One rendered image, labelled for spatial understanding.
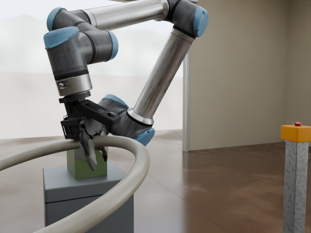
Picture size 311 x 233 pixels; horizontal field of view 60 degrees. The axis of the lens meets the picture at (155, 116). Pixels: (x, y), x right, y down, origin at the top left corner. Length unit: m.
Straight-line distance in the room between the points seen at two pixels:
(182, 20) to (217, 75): 5.31
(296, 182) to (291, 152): 0.16
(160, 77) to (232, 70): 5.58
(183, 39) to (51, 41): 0.66
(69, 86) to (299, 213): 1.42
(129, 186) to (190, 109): 5.69
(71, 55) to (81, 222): 0.44
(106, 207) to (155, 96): 0.91
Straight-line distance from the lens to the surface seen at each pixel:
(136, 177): 0.46
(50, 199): 1.28
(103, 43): 0.79
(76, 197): 1.29
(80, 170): 1.35
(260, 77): 7.37
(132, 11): 1.08
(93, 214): 0.40
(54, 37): 0.72
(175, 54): 1.23
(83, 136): 0.72
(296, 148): 1.63
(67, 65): 0.71
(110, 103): 1.39
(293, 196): 1.70
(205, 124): 6.34
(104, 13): 0.98
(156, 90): 1.26
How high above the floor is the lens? 1.25
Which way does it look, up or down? 4 degrees down
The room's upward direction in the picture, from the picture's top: straight up
